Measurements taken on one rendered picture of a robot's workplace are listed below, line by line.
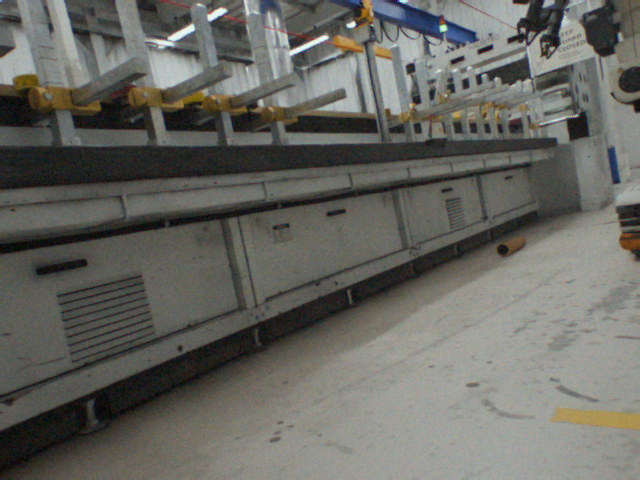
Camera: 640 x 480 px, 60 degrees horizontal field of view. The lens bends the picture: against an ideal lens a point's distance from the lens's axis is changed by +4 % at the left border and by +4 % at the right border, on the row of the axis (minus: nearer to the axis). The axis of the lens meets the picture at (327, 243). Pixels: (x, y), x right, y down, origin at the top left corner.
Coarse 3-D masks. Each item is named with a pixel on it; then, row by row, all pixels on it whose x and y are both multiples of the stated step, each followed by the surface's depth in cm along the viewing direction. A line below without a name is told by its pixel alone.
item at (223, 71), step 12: (204, 72) 134; (216, 72) 132; (228, 72) 131; (180, 84) 140; (192, 84) 137; (204, 84) 135; (168, 96) 143; (180, 96) 141; (132, 108) 152; (132, 120) 156
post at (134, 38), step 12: (120, 0) 141; (132, 0) 142; (120, 12) 142; (132, 12) 142; (132, 24) 141; (132, 36) 141; (132, 48) 142; (144, 48) 143; (144, 84) 141; (156, 108) 143; (156, 120) 143; (156, 132) 142
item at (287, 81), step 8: (272, 80) 154; (280, 80) 152; (288, 80) 150; (256, 88) 158; (264, 88) 156; (272, 88) 154; (280, 88) 153; (288, 88) 154; (240, 96) 162; (248, 96) 160; (256, 96) 158; (264, 96) 158; (232, 104) 164; (240, 104) 162; (200, 112) 173; (192, 120) 175; (200, 120) 173
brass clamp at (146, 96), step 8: (136, 88) 140; (144, 88) 140; (152, 88) 142; (160, 88) 144; (128, 96) 141; (136, 96) 140; (144, 96) 139; (152, 96) 142; (160, 96) 144; (136, 104) 140; (144, 104) 141; (152, 104) 141; (160, 104) 144; (168, 104) 146; (176, 104) 148
